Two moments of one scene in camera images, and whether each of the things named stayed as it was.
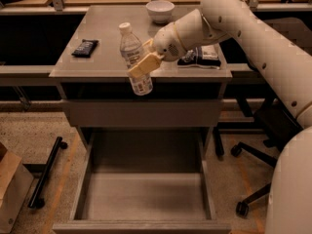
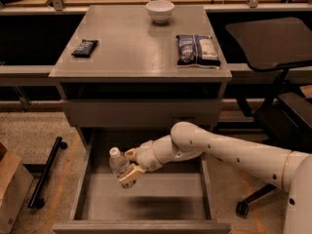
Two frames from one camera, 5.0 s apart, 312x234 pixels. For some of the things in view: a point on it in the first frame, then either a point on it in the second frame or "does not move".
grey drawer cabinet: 96,91 does not move
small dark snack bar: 85,48 does not move
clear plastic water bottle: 132,49 -> 119,164
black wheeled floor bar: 35,201 does not move
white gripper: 166,43 -> 146,157
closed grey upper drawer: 142,113 does not move
